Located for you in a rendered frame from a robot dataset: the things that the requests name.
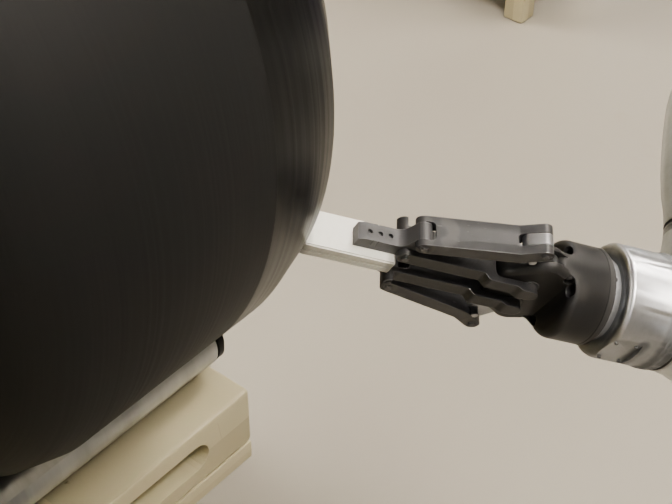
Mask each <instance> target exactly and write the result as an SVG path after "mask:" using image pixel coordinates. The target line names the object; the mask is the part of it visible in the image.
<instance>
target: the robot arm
mask: <svg viewBox="0 0 672 504"><path fill-rule="evenodd" d="M660 196H661V203H662V210H663V239H662V245H661V250H660V252H657V253H656V252H652V251H648V250H644V249H640V248H636V247H632V246H628V245H624V244H620V243H609V244H607V245H604V246H602V247H601V248H597V247H593V246H589V245H585V244H581V243H577V242H573V241H569V240H561V241H558V242H555V243H554V239H553V227H552V225H550V224H531V225H512V224H502V223H493V222H483V221H473V220H464V219H454V218H444V217H435V216H419V217H417V218H416V224H415V225H413V226H409V217H407V216H402V217H399V218H398V219H397V229H395V228H390V227H386V226H382V225H378V224H373V223H369V222H364V221H360V220H356V219H352V218H347V217H343V216H339V215H335V214H330V213H326V212H322V211H320V212H319V215H318V217H317V220H316V222H315V224H314V227H313V229H312V231H311V233H310V235H309V237H308V239H307V241H306V242H305V244H304V246H303V247H302V249H301V251H300V252H299V253H301V254H306V255H310V256H315V257H319V258H324V259H328V260H332V261H337V262H341V263H346V264H350V265H355V266H359V267H363V268H368V269H372V270H377V271H379V272H380V289H382V290H384V291H386V292H389V293H392V294H394V295H397V296H400V297H402V298H405V299H408V300H410V301H413V302H415V303H418V304H421V305H423V306H426V307H429V308H431V309H434V310H437V311H439V312H442V313H445V314H447V315H450V316H453V317H455V318H456V319H457V320H458V321H460V322H461V323H462V324H463V325H465V326H467V327H476V326H478V325H479V316H481V315H485V314H488V313H492V312H495V313H496V314H497V315H499V316H503V317H520V318H521V317H524V318H525V319H526V320H527V321H528V322H529V323H530V324H531V325H532V327H533V328H534V330H535V331H536V332H537V333H538V334H539V335H540V336H542V337H544V338H548V339H553V340H558V341H562V342H567V343H571V344H576V345H578V347H579V348H580V350H581V351H582V352H583V353H585V354H586V355H587V356H589V357H592V358H597V359H601V360H606V361H610V362H615V363H620V364H624V365H629V366H631V367H633V368H637V369H641V370H650V371H654V372H656V373H658V374H661V375H663V376H664V377H666V378H667V379H669V380H671V381H672V89H671V92H670V95H669V99H668V103H667V107H666V112H665V119H664V127H663V136H662V148H661V164H660ZM433 231H436V232H433ZM521 243H522V244H521Z"/></svg>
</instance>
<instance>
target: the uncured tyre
mask: <svg viewBox="0 0 672 504"><path fill-rule="evenodd" d="M333 139H334V88H333V75H332V64H331V53H330V42H329V31H328V22H327V15H326V8H325V2H324V0H0V476H8V475H13V474H16V473H19V472H22V471H25V470H27V469H30V468H32V467H35V466H37V465H40V464H42V463H45V462H47V461H50V460H53V459H55V458H58V457H60V456H63V455H65V454H67V453H69V452H71V451H73V450H75V449H76V448H78V447H79V446H81V445H82V444H83V443H85V442H86V441H87V440H89V439H90V438H91V437H92V436H94V435H95V434H96V433H97V432H99V431H100V430H101V429H103V428H104V427H105V426H106V425H108V424H109V423H110V422H112V421H113V420H114V419H115V418H117V417H118V416H119V415H121V414H122V413H123V412H124V411H126V410H127V409H128V408H130V407H131V406H132V405H133V404H135V403H136V402H137V401H139V400H140V399H141V398H142V397H144V396H145V395H146V394H147V393H149V392H150V391H151V390H153V389H154V388H155V387H156V386H158V385H159V384H160V383H162V382H163V381H164V380H165V379H167V378H168V377H169V376H171V375H172V374H173V373H174V372H176V371H177V370H178V369H180V368H181V367H182V366H183V365H185V364H186V363H187V362H189V361H190V360H191V359H192V358H194V357H195V356H196V355H197V354H199V353H200V352H201V351H203V350H204V349H205V348H206V347H208V346H209V345H210V344H212V343H213V342H214V341H215V340H217V339H218V338H219V337H221V336H222V335H223V334H224V333H226V332H227V331H228V330H230V329H231V328H232V327H233V326H235V325H236V324H237V323H239V322H240V321H241V320H242V319H244V318H245V317H246V316H247V315H249V314H250V313H251V312H253V311H254V310H255V309H256V308H257V307H259V306H260V305H261V304H262V303H263V302H264V301H265V300H266V299H267V298H268V296H269V295H270V294H271V293H272V292H273V290H274V289H275V288H276V286H277V285H278V284H279V282H280V281H281V279H282V278H283V276H284V275H285V273H286V272H287V270H288V269H289V267H290V266H291V264H292V263H293V261H294V260H295V258H296V257H297V255H298V254H299V252H300V251H301V249H302V247H303V246H304V244H305V242H306V241H307V239H308V237H309V235H310V233H311V231H312V229H313V227H314V224H315V222H316V220H317V217H318V215H319V212H320V209H321V206H322V203H323V199H324V196H325V192H326V188H327V183H328V178H329V173H330V167H331V160H332V151H333Z"/></svg>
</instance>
